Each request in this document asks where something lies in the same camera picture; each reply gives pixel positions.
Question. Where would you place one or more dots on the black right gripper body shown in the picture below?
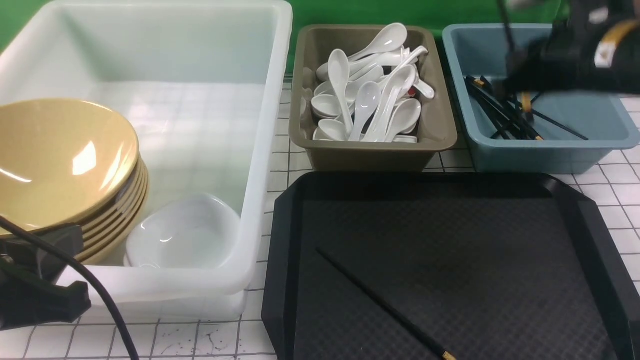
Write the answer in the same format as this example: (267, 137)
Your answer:
(594, 49)

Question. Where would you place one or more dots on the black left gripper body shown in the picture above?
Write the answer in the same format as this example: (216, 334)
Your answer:
(29, 293)

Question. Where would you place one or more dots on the yellow noodle bowl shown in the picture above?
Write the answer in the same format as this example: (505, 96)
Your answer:
(61, 158)

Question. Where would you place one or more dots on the black chopstick gold band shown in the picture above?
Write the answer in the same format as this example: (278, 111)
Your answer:
(526, 107)
(422, 337)

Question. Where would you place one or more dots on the white square side dish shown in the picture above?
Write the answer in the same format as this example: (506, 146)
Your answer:
(131, 261)

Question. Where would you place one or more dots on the white ceramic soup spoon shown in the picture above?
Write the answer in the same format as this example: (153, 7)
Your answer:
(366, 104)

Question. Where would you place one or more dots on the long black chopstick in bin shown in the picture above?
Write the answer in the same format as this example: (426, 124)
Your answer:
(505, 114)

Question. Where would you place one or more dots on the blue plastic chopstick bin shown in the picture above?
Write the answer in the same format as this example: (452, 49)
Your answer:
(479, 49)

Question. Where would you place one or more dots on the white dish in tub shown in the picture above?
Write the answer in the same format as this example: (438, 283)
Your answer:
(195, 232)

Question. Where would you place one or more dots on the white spoon top of pile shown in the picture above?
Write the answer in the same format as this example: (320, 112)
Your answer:
(385, 50)

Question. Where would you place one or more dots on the white spoon upright in pile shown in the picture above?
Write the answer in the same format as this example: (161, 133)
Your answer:
(338, 69)

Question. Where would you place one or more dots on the olive plastic spoon bin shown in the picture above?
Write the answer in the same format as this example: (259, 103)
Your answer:
(413, 122)

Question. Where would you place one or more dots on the black plastic serving tray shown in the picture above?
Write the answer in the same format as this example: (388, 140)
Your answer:
(492, 266)

